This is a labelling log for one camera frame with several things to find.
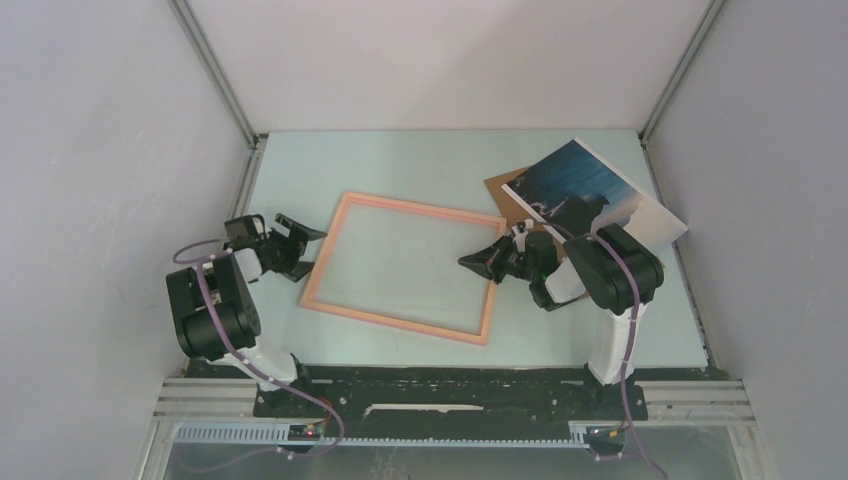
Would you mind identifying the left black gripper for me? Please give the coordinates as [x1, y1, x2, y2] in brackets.
[259, 215, 326, 283]

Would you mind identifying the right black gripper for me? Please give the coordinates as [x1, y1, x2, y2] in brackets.
[458, 233, 537, 284]

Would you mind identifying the brown backing board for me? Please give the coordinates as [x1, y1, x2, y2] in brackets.
[484, 168, 589, 305]

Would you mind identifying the orange wooden picture frame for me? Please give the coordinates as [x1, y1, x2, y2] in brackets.
[300, 192, 506, 346]

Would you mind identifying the clear glass pane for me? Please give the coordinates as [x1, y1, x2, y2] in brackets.
[314, 204, 498, 336]

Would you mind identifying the landscape photo print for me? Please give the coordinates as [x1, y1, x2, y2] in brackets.
[508, 138, 688, 255]

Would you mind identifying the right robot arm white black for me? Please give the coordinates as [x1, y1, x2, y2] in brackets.
[458, 220, 664, 418]

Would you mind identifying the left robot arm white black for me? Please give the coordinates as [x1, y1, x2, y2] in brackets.
[166, 213, 326, 417]

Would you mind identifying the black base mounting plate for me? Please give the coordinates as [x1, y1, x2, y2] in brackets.
[253, 365, 648, 441]

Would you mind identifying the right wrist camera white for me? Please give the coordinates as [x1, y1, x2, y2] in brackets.
[512, 219, 535, 237]

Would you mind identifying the left aluminium corner post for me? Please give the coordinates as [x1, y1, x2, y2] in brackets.
[167, 0, 259, 149]

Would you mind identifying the aluminium corner post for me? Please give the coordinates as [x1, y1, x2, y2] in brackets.
[639, 0, 729, 148]
[167, 0, 259, 149]

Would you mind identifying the grey cable duct strip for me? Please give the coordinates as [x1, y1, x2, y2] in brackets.
[174, 422, 589, 449]

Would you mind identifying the right aluminium corner post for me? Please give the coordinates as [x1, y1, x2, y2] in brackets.
[639, 0, 729, 148]

